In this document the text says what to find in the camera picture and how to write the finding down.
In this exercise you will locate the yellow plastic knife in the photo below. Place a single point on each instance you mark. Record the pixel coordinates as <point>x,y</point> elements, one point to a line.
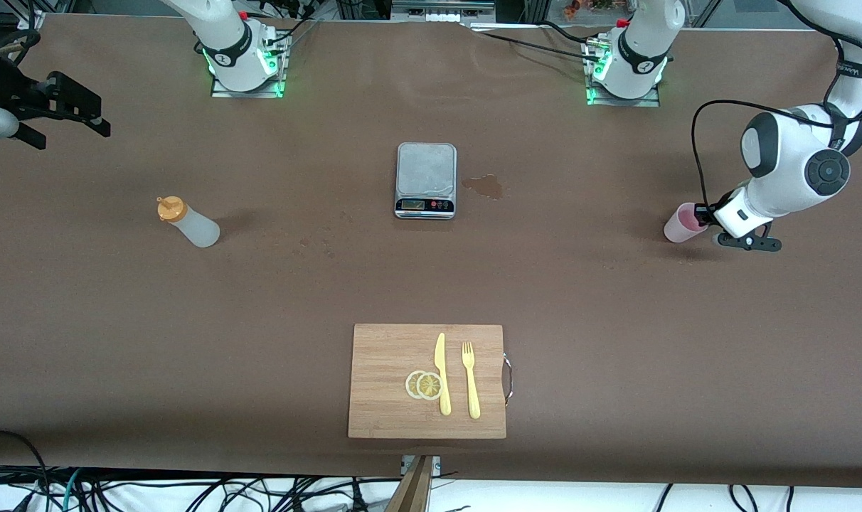
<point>442,366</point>

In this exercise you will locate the metal bracket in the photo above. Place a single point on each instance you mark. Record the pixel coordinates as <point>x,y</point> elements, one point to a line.
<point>434,464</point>

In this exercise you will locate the aluminium frame rail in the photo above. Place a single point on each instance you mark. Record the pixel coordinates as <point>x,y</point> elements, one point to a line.
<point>442,6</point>

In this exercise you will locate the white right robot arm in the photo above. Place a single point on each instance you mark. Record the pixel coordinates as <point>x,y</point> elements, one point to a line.
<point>228,43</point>

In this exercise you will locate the yellow plastic fork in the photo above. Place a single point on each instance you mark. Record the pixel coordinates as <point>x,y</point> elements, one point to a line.
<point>471,384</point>

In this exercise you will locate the lemon slice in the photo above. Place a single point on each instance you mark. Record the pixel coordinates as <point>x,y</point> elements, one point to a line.
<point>429,386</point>
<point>410,385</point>

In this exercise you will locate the silver digital kitchen scale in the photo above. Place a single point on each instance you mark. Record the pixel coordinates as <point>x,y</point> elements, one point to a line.
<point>425,171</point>

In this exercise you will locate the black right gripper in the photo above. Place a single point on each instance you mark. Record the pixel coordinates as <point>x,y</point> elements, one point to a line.
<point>3,89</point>

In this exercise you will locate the white power strip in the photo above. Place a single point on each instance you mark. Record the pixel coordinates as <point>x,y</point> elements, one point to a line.
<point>447,16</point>

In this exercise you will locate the wooden beam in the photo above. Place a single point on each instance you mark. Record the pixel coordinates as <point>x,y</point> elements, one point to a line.
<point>413,491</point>

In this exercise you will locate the translucent squeeze bottle orange cap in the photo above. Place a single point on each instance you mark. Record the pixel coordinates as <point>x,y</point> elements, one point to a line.
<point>196,229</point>

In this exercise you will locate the brown liquid spill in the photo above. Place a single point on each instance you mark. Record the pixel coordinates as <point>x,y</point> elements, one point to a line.
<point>484,187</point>

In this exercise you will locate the pink plastic cup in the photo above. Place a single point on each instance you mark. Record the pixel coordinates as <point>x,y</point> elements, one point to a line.
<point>680,227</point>

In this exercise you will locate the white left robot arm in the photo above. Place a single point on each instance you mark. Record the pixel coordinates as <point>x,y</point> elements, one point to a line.
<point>637,50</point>

